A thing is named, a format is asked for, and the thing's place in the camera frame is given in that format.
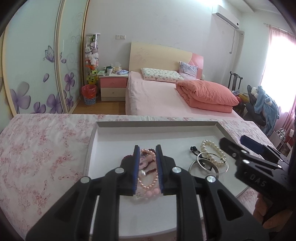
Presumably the white pearl bracelet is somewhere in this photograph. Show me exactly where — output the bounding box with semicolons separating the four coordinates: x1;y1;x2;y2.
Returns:
200;139;227;166

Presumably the thin silver bangle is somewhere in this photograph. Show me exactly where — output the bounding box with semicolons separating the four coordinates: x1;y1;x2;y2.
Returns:
188;152;229;179

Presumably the black bead cord bracelet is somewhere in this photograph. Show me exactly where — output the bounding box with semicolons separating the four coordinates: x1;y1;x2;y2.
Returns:
189;145;216;172

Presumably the dark red bead bracelet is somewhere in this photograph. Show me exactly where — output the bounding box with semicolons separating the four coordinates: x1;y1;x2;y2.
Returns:
121;148;158;178

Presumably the pink crystal bead bracelet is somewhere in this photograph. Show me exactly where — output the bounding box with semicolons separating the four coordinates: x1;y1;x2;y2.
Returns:
132;152;162;202

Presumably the pink pearl necklace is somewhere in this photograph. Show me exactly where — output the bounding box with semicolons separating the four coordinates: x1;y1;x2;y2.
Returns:
138;149;159;191

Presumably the person's right hand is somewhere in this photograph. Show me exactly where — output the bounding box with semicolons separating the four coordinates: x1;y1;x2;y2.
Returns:
253;193;293;232

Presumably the grey shallow cardboard tray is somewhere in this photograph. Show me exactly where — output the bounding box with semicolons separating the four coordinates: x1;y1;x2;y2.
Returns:
84;121;234;238

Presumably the blue plush robe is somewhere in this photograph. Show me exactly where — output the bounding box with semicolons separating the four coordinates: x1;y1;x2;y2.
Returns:
254;86;280;137

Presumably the folded salmon duvet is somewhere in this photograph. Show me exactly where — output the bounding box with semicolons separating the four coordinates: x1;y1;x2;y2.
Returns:
176;80;239;113

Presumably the dark wooden chair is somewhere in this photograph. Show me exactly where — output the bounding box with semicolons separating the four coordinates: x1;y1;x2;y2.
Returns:
228;71;243;91

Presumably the pink window curtain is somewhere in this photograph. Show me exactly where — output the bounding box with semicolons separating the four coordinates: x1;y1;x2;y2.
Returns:
265;27;295;135

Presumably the pink floral table cloth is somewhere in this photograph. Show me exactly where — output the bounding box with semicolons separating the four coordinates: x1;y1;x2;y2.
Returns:
0;113;276;241

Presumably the purple patterned pillow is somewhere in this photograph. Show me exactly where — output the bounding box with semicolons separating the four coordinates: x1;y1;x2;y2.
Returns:
179;61;199;80

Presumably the pink bed with headboard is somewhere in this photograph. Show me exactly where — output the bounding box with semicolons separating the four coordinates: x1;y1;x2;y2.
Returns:
125;42;241;120

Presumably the floral white pillow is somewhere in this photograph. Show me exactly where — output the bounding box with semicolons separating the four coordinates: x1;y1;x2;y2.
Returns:
141;68;184;83

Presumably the bin with red bag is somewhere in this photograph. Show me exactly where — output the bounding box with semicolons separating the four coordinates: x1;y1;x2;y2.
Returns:
81;84;97;105

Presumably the pink beige nightstand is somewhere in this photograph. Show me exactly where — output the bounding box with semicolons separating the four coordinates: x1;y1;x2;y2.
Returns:
99;74;128;101

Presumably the clear tube of plush toys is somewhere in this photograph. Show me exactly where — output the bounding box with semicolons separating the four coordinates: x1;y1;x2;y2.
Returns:
84;33;101;85

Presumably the floral sliding wardrobe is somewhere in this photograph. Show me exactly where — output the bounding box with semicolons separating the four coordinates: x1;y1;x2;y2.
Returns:
1;1;88;128

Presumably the white wall air conditioner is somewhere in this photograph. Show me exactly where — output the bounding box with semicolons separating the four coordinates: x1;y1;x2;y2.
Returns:
212;5;240;30

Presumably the white wall switch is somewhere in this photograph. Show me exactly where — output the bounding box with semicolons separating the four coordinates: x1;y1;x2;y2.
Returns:
115;35;126;40

